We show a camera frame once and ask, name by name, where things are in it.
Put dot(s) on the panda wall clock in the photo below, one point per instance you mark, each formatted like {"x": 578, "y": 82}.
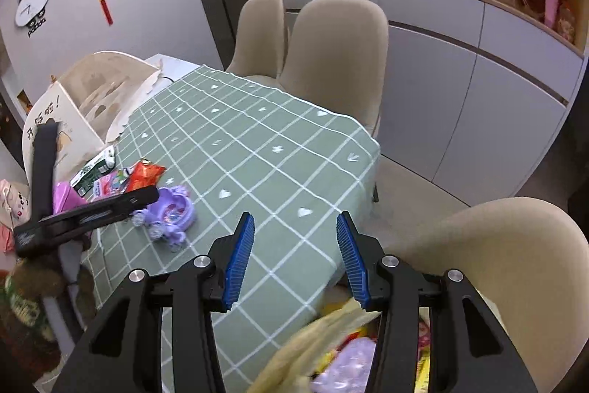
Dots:
{"x": 30, "y": 15}

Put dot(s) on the yellow red snack packet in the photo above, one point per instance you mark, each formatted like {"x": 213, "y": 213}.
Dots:
{"x": 423, "y": 359}

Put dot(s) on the middle beige chair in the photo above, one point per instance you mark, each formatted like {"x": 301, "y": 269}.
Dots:
{"x": 337, "y": 58}

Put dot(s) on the green white snack packet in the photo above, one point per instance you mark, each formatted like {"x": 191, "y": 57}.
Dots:
{"x": 95, "y": 168}

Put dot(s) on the white mesh food cover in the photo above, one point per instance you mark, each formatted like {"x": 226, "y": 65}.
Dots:
{"x": 92, "y": 102}

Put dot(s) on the pink cartoon snack packet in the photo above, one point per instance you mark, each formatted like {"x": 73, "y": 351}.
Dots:
{"x": 110, "y": 185}

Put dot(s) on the translucent purple plastic bag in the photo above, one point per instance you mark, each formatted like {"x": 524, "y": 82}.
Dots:
{"x": 349, "y": 372}

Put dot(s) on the far beige chair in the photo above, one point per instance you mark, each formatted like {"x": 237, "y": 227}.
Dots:
{"x": 261, "y": 43}

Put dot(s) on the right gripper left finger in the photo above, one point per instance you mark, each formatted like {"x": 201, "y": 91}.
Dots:
{"x": 121, "y": 350}

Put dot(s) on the pink toy trash bin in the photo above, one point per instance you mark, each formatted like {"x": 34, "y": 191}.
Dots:
{"x": 65, "y": 198}

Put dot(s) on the near beige chair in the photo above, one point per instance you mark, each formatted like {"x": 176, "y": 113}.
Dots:
{"x": 530, "y": 259}

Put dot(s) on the red foil snack packet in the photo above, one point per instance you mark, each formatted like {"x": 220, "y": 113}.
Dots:
{"x": 145, "y": 173}

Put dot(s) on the beige chair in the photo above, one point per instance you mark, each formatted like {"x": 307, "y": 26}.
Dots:
{"x": 337, "y": 58}
{"x": 261, "y": 43}
{"x": 530, "y": 259}

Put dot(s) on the green checked tablecloth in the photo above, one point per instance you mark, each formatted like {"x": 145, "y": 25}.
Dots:
{"x": 239, "y": 147}

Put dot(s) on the grey sideboard cabinet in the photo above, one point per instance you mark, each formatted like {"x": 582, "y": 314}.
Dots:
{"x": 475, "y": 93}

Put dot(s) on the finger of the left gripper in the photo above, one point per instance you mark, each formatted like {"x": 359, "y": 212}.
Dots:
{"x": 102, "y": 212}

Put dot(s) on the purple toy carriage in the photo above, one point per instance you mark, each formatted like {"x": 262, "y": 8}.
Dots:
{"x": 168, "y": 219}

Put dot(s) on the yellow trash bag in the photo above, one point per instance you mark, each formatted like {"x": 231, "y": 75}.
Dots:
{"x": 290, "y": 368}

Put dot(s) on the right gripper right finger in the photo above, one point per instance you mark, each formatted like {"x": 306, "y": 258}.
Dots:
{"x": 470, "y": 350}

